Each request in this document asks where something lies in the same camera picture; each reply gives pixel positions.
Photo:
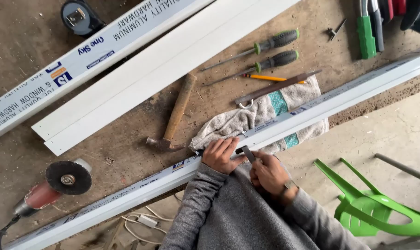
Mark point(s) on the small metal bit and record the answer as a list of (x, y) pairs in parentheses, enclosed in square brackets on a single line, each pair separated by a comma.
[(331, 33)]

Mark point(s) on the wristwatch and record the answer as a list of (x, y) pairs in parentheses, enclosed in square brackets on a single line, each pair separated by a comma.
[(289, 185)]

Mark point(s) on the person's right hand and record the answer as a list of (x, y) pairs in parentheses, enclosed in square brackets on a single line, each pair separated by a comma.
[(270, 175)]

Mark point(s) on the yellow pencil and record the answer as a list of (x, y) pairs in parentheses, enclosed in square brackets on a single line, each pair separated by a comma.
[(265, 77)]

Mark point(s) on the grey towel with teal stripe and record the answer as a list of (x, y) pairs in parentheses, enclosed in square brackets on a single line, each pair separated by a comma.
[(241, 118)]

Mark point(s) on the long white printed aluminium profile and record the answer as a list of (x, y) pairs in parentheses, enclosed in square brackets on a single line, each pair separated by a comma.
[(335, 100)]

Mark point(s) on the grey metal pipe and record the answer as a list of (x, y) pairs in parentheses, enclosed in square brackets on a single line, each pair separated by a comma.
[(404, 168)]

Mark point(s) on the person's right fingers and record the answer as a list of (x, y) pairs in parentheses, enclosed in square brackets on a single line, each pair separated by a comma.
[(258, 163)]

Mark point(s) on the small dark metal tool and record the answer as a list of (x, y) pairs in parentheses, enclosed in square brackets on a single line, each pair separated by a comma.
[(247, 152)]

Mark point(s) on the plain white aluminium profile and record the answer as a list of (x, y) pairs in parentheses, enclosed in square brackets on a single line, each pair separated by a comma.
[(144, 73)]

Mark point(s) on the person's left hand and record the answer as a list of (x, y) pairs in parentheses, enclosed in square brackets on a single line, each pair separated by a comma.
[(218, 158)]

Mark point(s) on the green black screwdriver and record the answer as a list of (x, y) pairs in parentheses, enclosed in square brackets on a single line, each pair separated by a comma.
[(277, 59), (279, 39)]

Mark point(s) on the green plastic chair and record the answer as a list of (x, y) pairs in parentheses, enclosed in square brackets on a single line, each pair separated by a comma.
[(380, 208)]

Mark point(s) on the white power adapter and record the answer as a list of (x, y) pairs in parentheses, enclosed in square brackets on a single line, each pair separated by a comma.
[(147, 221)]

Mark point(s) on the red angle grinder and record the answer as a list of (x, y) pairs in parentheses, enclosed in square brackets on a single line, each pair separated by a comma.
[(67, 179)]

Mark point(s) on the wide white printed aluminium profile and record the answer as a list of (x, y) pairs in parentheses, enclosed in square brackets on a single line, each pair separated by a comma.
[(74, 59)]

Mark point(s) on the person's grey sweater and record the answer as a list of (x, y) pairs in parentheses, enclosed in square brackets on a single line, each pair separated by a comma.
[(251, 218)]

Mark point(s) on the black tape measure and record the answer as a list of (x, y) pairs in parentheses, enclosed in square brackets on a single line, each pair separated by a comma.
[(80, 17)]

